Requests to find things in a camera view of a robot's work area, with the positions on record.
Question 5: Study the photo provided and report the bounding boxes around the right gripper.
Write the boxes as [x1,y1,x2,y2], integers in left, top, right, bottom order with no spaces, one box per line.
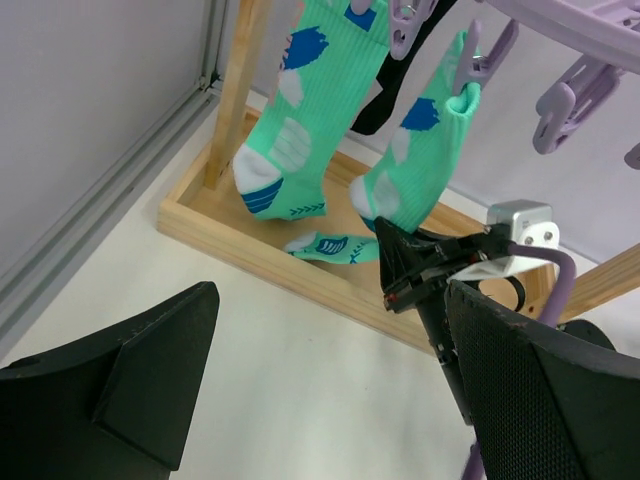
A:
[372,215,616,426]

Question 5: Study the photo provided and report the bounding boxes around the teal patterned sock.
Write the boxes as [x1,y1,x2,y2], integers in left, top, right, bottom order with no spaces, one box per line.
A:
[232,1,389,220]
[284,29,484,266]

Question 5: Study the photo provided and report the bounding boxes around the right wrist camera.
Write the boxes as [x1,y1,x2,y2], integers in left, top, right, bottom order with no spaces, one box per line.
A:
[452,199,560,281]

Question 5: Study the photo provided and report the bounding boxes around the purple round clip hanger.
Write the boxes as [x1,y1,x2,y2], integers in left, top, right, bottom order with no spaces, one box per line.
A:
[353,1,639,155]

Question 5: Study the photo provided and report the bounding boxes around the wooden hanger rack frame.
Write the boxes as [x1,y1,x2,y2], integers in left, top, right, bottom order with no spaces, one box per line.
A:
[157,1,639,356]

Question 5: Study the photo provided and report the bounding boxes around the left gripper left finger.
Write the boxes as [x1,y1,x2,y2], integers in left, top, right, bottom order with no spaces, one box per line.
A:
[1,281,220,479]

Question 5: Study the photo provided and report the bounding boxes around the thin black sock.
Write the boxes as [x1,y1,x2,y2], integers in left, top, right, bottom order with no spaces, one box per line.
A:
[351,0,457,136]

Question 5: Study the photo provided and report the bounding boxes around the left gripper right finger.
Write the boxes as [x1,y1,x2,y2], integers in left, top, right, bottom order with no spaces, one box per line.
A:
[445,281,639,479]

